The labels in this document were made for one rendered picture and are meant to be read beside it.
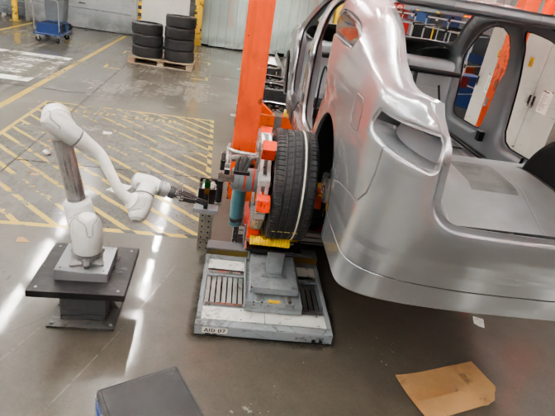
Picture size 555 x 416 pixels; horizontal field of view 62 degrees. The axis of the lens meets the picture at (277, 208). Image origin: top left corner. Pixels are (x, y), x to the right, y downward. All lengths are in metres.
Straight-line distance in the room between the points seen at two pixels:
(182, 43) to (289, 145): 8.48
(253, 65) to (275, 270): 1.31
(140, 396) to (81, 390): 0.57
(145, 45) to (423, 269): 9.64
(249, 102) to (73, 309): 1.63
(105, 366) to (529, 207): 2.53
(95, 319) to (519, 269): 2.22
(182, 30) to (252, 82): 7.86
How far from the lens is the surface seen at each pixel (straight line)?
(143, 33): 10.96
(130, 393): 2.10
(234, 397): 2.56
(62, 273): 2.78
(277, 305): 2.91
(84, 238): 2.70
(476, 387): 3.08
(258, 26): 2.99
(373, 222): 1.85
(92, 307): 2.90
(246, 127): 3.10
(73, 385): 2.63
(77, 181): 2.79
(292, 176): 2.48
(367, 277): 1.99
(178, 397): 2.08
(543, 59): 7.52
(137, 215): 2.62
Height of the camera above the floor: 1.89
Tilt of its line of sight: 25 degrees down
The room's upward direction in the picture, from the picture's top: 10 degrees clockwise
